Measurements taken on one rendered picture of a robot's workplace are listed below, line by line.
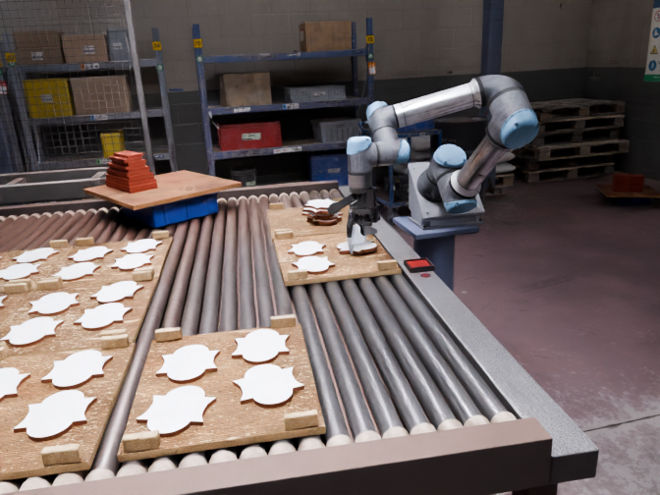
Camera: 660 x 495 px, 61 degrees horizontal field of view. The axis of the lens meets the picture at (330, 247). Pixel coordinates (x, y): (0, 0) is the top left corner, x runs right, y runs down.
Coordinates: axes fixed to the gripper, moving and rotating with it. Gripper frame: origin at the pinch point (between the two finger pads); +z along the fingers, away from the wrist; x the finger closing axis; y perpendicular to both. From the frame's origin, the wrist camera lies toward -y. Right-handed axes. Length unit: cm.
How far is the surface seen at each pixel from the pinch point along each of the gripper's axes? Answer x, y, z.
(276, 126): 354, -256, 9
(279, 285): -31.1, -10.6, 3.0
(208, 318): -57, -16, 3
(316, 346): -59, 17, 3
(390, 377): -64, 37, 4
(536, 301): 192, 36, 96
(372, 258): -5.3, 7.9, 1.5
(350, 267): -14.8, 4.5, 1.5
